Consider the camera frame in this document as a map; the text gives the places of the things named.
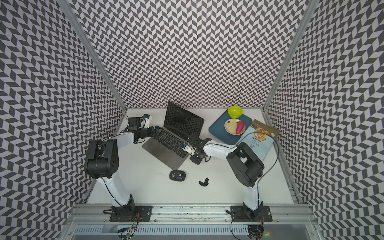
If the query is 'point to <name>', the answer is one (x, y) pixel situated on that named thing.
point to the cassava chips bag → (260, 137)
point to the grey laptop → (167, 146)
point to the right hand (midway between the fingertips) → (197, 158)
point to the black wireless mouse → (177, 175)
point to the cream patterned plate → (230, 126)
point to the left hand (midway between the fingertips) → (157, 130)
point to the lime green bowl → (235, 111)
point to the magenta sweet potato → (240, 126)
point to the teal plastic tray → (217, 128)
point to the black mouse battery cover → (206, 183)
